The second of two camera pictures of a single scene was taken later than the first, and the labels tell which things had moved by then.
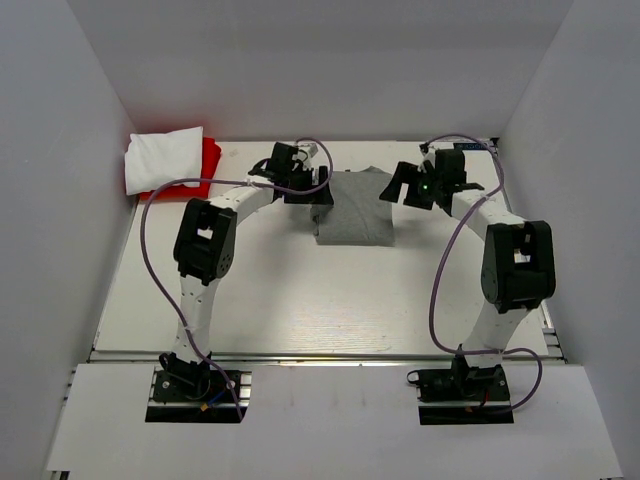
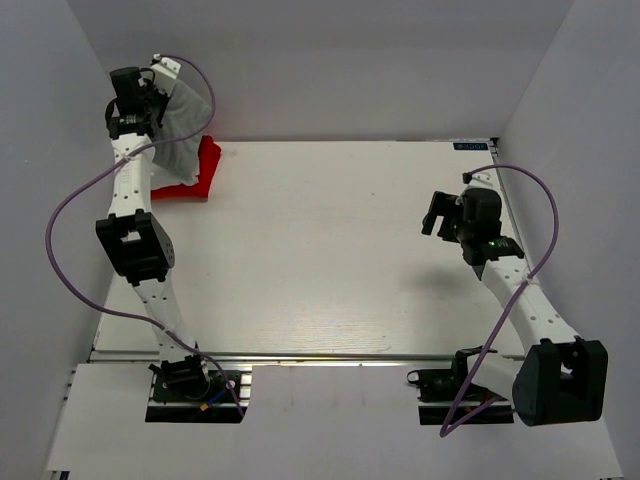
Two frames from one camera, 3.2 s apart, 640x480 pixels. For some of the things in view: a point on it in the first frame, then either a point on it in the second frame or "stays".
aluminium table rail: (301, 356) stays
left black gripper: (319, 196) -> (151, 87)
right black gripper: (405, 173) -> (446, 205)
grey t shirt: (362, 209) -> (185, 118)
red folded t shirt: (211, 153) stays
